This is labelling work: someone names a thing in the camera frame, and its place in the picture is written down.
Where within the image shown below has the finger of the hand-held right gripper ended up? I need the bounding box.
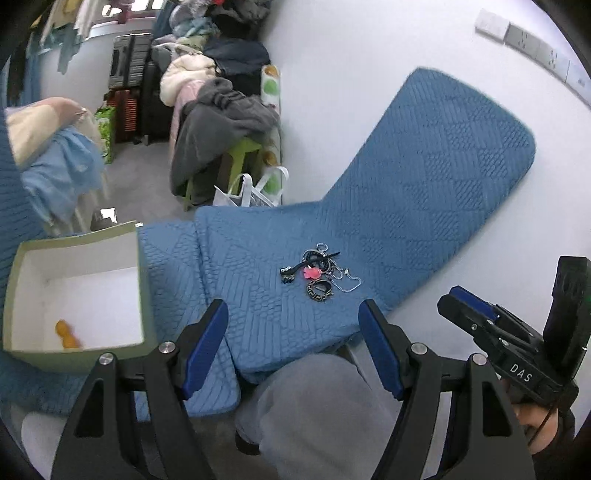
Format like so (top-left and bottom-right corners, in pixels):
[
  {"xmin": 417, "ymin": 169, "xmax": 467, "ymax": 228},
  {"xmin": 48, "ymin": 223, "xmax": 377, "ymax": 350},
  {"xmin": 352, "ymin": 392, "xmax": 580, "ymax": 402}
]
[
  {"xmin": 449, "ymin": 285, "xmax": 502, "ymax": 324},
  {"xmin": 437, "ymin": 294, "xmax": 497, "ymax": 347}
]

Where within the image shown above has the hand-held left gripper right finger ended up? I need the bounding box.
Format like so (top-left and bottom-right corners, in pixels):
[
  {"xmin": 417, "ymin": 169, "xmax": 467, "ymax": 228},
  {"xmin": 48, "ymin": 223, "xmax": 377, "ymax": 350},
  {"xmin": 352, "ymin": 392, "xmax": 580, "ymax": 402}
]
[{"xmin": 358, "ymin": 299, "xmax": 536, "ymax": 480}]

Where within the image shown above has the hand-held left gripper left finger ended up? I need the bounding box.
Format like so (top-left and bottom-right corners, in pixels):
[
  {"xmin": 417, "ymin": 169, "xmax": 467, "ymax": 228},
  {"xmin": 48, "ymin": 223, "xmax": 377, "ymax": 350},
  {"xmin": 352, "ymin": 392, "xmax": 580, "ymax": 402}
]
[{"xmin": 51, "ymin": 299, "xmax": 230, "ymax": 480}]

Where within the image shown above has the silver ball chain necklace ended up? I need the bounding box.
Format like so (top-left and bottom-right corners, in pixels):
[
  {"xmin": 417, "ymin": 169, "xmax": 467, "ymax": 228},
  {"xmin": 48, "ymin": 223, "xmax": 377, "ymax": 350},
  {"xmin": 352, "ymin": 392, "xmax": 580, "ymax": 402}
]
[{"xmin": 315, "ymin": 241, "xmax": 364, "ymax": 294}]

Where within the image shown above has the green cardboard box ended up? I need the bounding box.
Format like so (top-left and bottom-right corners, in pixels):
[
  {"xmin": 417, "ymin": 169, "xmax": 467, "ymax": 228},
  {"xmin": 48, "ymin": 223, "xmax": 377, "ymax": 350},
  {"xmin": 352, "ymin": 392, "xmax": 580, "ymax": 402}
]
[{"xmin": 2, "ymin": 220, "xmax": 158, "ymax": 374}]

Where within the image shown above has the person's right hand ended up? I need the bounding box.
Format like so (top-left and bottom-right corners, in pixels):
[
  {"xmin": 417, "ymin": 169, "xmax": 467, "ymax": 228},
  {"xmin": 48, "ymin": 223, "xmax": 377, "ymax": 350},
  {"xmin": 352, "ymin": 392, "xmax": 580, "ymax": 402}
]
[{"xmin": 510, "ymin": 401, "xmax": 561, "ymax": 457}]

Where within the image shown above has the person's grey trouser leg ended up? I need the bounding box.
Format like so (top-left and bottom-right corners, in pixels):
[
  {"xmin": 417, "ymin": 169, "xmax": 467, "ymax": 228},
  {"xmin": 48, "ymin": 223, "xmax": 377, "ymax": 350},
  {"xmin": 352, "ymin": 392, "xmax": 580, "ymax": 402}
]
[{"xmin": 235, "ymin": 353, "xmax": 409, "ymax": 480}]

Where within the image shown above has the black and gold bangle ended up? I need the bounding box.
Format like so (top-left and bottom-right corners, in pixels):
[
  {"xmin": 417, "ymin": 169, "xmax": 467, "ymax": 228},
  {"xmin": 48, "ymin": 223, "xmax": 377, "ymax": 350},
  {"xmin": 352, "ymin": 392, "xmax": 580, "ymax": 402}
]
[{"xmin": 303, "ymin": 279, "xmax": 334, "ymax": 305}]

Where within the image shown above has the black hair clip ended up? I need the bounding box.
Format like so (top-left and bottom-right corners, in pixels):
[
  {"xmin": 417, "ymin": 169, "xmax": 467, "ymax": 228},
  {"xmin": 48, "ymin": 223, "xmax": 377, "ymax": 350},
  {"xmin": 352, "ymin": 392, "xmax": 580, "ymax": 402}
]
[{"xmin": 279, "ymin": 261, "xmax": 315, "ymax": 285}]

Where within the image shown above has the blue quilted blanket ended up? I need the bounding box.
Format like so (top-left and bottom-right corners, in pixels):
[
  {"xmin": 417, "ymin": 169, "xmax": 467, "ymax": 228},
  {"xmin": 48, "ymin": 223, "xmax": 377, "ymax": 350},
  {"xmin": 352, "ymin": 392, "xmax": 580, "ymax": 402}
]
[{"xmin": 0, "ymin": 67, "xmax": 537, "ymax": 423}]

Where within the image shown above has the orange trinket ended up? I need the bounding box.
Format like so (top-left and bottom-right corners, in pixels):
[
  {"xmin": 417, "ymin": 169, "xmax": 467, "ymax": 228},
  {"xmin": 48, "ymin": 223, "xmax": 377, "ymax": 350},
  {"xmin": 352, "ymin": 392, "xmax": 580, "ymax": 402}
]
[{"xmin": 54, "ymin": 320, "xmax": 85, "ymax": 350}]

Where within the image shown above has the white tote bag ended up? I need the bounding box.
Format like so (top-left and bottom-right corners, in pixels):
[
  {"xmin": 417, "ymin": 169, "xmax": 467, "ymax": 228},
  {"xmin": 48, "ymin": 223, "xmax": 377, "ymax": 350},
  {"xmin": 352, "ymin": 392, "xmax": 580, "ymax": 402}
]
[{"xmin": 212, "ymin": 166, "xmax": 290, "ymax": 208}]

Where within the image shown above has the green plastic stool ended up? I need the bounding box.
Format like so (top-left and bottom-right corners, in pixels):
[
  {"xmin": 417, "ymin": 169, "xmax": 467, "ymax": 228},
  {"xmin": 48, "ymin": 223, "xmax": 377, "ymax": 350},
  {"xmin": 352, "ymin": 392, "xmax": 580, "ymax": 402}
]
[{"xmin": 182, "ymin": 137, "xmax": 265, "ymax": 213}]

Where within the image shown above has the green shopping bag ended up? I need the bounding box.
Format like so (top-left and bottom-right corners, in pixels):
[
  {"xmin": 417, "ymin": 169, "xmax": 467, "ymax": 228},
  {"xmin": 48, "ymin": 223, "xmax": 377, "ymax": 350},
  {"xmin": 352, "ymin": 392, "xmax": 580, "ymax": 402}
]
[{"xmin": 94, "ymin": 105, "xmax": 117, "ymax": 165}]

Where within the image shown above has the red ribbed suitcase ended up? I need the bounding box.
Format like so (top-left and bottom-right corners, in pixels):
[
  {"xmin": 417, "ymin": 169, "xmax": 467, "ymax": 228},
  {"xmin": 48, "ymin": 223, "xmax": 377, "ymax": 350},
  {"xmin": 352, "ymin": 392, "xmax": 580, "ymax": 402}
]
[{"xmin": 103, "ymin": 89, "xmax": 145, "ymax": 145}]

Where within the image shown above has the black suitcase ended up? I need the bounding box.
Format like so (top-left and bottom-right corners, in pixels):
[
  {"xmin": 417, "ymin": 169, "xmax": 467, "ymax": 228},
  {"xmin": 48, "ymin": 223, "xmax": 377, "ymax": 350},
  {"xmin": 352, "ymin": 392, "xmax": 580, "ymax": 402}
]
[{"xmin": 140, "ymin": 60, "xmax": 175, "ymax": 147}]

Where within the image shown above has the fruit print rolled mat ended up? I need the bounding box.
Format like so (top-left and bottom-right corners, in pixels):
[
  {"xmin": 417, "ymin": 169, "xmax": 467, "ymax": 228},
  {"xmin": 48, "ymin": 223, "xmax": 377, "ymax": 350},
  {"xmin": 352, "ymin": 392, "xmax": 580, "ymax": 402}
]
[{"xmin": 257, "ymin": 65, "xmax": 284, "ymax": 207}]

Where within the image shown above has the cream puffy jacket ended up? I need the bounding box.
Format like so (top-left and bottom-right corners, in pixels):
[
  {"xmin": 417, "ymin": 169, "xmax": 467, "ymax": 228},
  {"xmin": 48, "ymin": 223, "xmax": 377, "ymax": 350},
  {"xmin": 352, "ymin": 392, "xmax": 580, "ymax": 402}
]
[{"xmin": 159, "ymin": 54, "xmax": 219, "ymax": 108}]

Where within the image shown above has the beige cloth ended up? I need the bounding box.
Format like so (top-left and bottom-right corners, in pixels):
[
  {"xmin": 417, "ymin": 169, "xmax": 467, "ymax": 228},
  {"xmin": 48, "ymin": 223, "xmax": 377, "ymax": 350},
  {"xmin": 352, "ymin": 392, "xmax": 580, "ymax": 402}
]
[{"xmin": 4, "ymin": 96, "xmax": 108, "ymax": 168}]

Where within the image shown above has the dark navy garment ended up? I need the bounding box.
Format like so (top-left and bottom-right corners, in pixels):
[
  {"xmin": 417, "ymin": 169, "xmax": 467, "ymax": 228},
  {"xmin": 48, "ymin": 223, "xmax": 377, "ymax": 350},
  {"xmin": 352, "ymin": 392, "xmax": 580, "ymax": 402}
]
[{"xmin": 202, "ymin": 38, "xmax": 271, "ymax": 89}]

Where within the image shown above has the grey ribbed suitcase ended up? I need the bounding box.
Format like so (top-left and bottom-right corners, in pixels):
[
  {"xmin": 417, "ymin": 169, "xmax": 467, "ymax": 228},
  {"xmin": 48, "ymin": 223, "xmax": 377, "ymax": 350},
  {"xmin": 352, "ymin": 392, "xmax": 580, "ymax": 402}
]
[{"xmin": 108, "ymin": 33, "xmax": 154, "ymax": 91}]

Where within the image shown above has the pile of mixed clothes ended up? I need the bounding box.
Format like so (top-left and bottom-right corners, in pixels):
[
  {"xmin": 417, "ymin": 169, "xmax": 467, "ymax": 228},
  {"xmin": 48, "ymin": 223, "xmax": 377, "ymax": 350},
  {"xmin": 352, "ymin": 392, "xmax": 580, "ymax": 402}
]
[{"xmin": 152, "ymin": 0, "xmax": 274, "ymax": 47}]

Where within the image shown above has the hanging laundry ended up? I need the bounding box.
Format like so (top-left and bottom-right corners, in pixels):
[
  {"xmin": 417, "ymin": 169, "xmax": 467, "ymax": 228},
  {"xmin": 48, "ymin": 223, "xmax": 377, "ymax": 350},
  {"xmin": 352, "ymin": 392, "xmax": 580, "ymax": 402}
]
[{"xmin": 7, "ymin": 0, "xmax": 127, "ymax": 88}]

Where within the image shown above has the white wall socket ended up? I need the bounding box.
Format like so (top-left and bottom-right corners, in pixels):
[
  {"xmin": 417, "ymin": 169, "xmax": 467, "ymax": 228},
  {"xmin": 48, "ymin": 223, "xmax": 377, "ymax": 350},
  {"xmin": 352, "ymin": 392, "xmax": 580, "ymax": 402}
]
[{"xmin": 566, "ymin": 60, "xmax": 591, "ymax": 104}]

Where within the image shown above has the grey wall socket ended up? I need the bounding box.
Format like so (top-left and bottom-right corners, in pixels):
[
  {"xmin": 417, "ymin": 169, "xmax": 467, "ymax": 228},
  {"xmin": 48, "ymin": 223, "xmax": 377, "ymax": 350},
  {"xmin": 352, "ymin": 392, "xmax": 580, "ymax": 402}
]
[
  {"xmin": 536, "ymin": 41, "xmax": 572, "ymax": 82},
  {"xmin": 504, "ymin": 23, "xmax": 542, "ymax": 59}
]

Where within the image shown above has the white wall switch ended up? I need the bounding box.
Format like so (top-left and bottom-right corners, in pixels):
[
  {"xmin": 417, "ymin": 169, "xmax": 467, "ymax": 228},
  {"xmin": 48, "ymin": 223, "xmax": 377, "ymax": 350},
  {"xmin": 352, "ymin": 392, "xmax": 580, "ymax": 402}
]
[{"xmin": 475, "ymin": 8, "xmax": 511, "ymax": 45}]

